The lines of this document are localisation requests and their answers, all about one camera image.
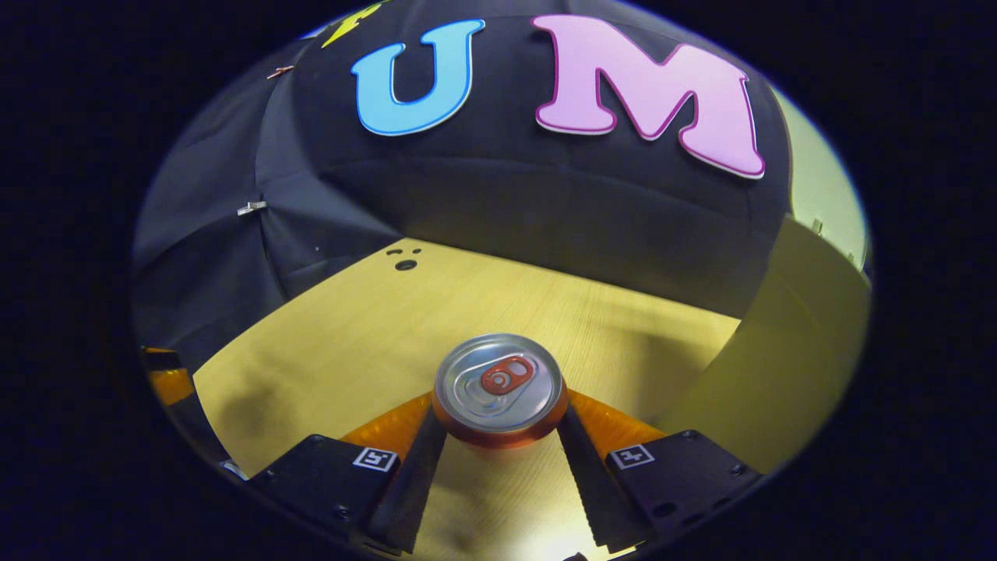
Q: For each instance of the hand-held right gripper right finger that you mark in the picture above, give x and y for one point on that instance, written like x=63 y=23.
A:
x=588 y=483

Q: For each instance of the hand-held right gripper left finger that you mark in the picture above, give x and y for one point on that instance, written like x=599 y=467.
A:
x=413 y=483

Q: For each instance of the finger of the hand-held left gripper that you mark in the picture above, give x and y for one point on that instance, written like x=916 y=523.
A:
x=170 y=383

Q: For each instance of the orange pop can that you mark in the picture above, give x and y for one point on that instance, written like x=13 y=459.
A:
x=498 y=382

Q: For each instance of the pale green desktop garbage bin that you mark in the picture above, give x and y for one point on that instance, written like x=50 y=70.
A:
x=779 y=351

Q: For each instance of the wooden desktop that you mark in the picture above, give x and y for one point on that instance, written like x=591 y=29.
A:
x=350 y=327

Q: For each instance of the silver cloth clip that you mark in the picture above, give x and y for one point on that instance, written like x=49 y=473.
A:
x=251 y=208

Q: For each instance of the black backdrop cloth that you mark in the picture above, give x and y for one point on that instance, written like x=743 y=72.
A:
x=506 y=202

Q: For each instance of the copper cloth clip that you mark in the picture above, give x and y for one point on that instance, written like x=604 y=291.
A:
x=279 y=72

